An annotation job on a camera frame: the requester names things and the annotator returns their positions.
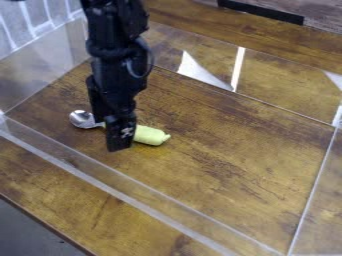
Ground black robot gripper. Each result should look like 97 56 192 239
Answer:
85 39 153 152

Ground green handled metal spoon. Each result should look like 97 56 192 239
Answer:
69 110 170 146

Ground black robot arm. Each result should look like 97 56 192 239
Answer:
80 0 153 152

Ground black bar in background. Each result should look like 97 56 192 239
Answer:
216 0 304 25

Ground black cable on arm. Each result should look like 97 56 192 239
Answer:
124 36 154 80

